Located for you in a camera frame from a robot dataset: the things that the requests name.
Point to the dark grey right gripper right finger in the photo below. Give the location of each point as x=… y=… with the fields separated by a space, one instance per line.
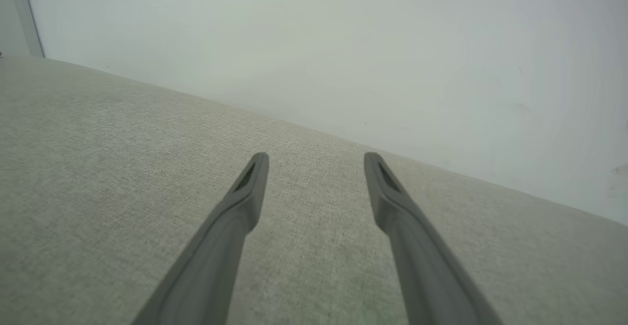
x=422 y=266

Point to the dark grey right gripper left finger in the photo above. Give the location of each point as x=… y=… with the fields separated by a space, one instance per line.
x=216 y=256

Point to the grey door frame strip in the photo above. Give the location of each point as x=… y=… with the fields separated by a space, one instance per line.
x=27 y=20

